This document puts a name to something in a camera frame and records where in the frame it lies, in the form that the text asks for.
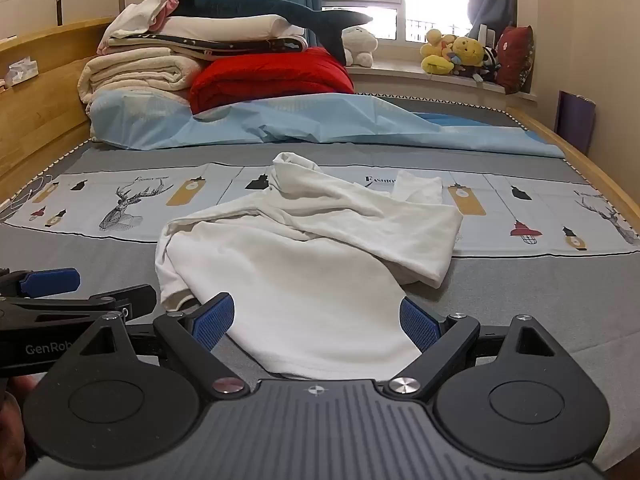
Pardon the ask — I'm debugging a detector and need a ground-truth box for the dark patterned folded blanket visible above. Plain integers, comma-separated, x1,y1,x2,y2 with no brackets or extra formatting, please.
107,32,308,61

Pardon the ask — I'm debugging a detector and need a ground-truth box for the person's left hand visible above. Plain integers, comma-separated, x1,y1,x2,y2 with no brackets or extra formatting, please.
0,375,40,478

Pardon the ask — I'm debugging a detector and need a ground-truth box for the light blue sheet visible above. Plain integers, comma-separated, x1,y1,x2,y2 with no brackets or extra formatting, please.
87,89,566,158

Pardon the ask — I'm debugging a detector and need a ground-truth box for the window sill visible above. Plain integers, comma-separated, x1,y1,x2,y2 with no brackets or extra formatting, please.
345,60,538,106

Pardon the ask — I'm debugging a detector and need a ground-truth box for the white plush toy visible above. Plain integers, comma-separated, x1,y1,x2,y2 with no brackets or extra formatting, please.
341,25,378,67

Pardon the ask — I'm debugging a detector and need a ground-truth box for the red folded quilt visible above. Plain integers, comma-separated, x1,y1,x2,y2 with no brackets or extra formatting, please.
189,46,357,115

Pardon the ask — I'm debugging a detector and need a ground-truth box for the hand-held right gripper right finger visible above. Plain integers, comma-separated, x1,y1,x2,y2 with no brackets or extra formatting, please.
382,296,558,397

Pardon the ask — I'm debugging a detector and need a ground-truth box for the white folded cloth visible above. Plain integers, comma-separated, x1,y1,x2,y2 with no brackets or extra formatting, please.
102,0,171,41

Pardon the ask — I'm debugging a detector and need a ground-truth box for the white shirt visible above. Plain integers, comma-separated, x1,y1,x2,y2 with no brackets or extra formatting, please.
154,151,463,381

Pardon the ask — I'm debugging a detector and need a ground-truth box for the tissue box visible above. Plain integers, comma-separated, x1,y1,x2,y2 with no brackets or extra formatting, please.
5,59,40,86

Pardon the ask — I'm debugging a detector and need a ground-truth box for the dark blue shark plush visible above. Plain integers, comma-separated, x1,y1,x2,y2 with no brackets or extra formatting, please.
172,0,375,63

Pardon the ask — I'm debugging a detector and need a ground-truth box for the pink cloth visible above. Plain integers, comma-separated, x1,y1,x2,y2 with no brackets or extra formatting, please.
150,0,180,31

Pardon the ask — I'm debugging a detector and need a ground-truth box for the black and white spotted plush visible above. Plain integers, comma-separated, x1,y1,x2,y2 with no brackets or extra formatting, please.
467,47,502,83

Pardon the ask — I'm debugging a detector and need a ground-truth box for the yellow duck plush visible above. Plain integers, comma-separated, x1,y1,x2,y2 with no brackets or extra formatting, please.
420,27,463,77

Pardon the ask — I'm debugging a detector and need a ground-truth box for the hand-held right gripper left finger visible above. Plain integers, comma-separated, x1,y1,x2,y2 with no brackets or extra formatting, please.
75,292,251,397

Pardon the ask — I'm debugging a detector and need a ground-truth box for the red cushion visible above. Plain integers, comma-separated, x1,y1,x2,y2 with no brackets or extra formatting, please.
495,25,537,95

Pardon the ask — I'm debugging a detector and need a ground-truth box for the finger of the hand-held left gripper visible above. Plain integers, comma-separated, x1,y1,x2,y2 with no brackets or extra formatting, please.
0,268,82,297
0,284,158,322

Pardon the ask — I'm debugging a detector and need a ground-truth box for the white folded quilt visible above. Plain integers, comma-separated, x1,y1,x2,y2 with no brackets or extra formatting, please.
109,12,307,41

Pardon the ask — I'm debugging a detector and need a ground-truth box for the yellow bear plush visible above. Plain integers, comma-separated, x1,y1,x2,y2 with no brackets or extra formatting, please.
450,35,487,68

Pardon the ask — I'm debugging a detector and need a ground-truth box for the cream folded blanket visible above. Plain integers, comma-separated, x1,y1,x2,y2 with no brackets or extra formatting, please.
77,46,206,111

